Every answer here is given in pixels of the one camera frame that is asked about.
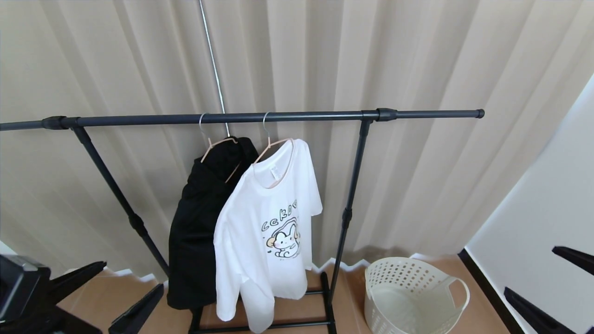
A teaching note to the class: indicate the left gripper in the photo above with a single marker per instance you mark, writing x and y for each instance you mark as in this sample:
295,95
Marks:
60,322

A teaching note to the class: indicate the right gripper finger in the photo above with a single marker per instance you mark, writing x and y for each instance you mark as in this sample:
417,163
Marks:
533,311
575,259

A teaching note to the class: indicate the pink clothes hanger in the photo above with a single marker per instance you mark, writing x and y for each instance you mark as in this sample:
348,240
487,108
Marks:
267,144
206,148

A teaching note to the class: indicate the black clothes rack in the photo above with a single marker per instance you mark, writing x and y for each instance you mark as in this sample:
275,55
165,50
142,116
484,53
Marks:
301,116

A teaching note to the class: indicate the white garment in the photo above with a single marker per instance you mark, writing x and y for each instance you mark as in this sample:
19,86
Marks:
260,260

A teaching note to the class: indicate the white laundry basket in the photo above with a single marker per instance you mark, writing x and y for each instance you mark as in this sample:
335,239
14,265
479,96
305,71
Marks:
417,301

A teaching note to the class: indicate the beige curtain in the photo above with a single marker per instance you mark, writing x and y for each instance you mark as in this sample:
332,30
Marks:
417,55

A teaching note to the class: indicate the black shorts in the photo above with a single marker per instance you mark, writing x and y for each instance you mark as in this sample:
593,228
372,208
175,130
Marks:
195,241

